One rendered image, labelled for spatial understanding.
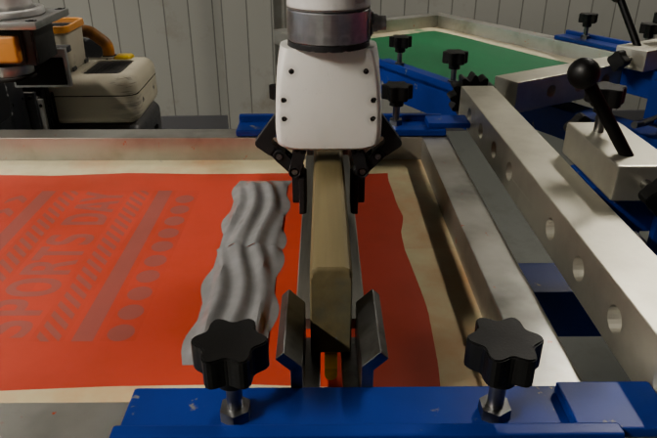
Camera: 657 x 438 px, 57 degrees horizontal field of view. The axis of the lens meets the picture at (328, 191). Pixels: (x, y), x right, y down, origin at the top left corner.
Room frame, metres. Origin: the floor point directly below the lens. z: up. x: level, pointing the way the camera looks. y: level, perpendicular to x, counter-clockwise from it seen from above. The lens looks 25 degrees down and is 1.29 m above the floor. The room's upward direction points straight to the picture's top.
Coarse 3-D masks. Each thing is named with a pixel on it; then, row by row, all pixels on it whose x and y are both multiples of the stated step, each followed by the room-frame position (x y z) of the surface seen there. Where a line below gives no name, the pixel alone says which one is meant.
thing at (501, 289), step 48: (0, 144) 0.81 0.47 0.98; (48, 144) 0.81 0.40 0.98; (96, 144) 0.81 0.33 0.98; (144, 144) 0.81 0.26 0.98; (192, 144) 0.81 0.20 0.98; (240, 144) 0.81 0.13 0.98; (432, 144) 0.78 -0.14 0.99; (480, 240) 0.52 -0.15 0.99; (480, 288) 0.45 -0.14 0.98; (528, 288) 0.43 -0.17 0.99; (0, 432) 0.27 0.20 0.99; (48, 432) 0.27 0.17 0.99; (96, 432) 0.27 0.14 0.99
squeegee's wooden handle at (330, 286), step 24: (336, 168) 0.53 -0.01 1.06; (336, 192) 0.48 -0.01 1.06; (312, 216) 0.44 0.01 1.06; (336, 216) 0.43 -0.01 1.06; (312, 240) 0.40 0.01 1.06; (336, 240) 0.39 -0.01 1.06; (312, 264) 0.36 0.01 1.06; (336, 264) 0.36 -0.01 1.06; (312, 288) 0.35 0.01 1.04; (336, 288) 0.35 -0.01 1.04; (312, 312) 0.35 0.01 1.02; (336, 312) 0.35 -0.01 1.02; (312, 336) 0.35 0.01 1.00; (336, 336) 0.35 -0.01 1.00
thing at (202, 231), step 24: (0, 192) 0.70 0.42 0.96; (216, 192) 0.70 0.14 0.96; (288, 192) 0.70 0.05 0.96; (384, 192) 0.70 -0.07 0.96; (192, 216) 0.63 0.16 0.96; (216, 216) 0.63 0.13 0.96; (288, 216) 0.63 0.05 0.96; (360, 216) 0.63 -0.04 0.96; (384, 216) 0.63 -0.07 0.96; (192, 240) 0.58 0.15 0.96; (216, 240) 0.58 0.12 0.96; (288, 240) 0.58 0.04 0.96; (360, 240) 0.58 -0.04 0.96; (384, 240) 0.58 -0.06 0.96
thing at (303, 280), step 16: (304, 224) 0.54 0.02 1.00; (352, 224) 0.54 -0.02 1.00; (304, 240) 0.51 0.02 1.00; (352, 240) 0.51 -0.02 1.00; (304, 256) 0.48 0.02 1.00; (352, 256) 0.48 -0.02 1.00; (304, 272) 0.45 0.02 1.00; (352, 272) 0.45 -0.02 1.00; (304, 288) 0.42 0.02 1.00; (352, 288) 0.42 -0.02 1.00; (352, 304) 0.40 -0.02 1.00; (352, 320) 0.38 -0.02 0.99
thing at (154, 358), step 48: (192, 288) 0.48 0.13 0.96; (288, 288) 0.48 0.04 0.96; (384, 288) 0.48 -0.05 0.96; (144, 336) 0.41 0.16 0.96; (432, 336) 0.41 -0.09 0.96; (0, 384) 0.35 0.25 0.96; (48, 384) 0.35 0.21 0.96; (96, 384) 0.35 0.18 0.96; (144, 384) 0.35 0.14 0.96; (192, 384) 0.35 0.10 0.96; (288, 384) 0.35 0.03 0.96; (336, 384) 0.35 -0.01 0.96; (384, 384) 0.35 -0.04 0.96; (432, 384) 0.35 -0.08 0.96
